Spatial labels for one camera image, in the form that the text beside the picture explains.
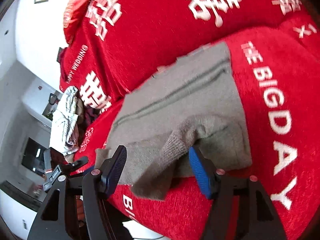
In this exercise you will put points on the red wedding quilt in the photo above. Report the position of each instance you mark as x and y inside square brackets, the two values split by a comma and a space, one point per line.
[121, 43]

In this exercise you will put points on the red folded wedding blanket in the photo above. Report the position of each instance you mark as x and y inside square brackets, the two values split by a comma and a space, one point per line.
[280, 95]

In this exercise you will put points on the white bedside cabinet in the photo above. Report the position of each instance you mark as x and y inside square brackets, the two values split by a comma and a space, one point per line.
[24, 97]

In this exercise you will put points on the person's left hand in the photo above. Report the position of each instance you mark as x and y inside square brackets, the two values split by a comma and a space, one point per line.
[80, 209]

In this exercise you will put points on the red pillow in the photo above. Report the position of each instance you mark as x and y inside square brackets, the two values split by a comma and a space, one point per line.
[74, 12]

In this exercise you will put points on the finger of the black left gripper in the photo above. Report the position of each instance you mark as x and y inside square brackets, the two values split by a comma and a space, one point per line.
[75, 163]

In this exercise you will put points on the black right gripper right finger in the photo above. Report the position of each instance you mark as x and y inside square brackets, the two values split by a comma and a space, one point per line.
[241, 207]

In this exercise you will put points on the grey knit sweater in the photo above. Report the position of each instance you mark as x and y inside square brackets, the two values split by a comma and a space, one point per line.
[193, 102]

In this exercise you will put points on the grey white crumpled cloth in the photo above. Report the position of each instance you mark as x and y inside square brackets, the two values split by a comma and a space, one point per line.
[64, 136]

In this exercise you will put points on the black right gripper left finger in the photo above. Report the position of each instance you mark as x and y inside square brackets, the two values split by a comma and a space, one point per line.
[57, 216]

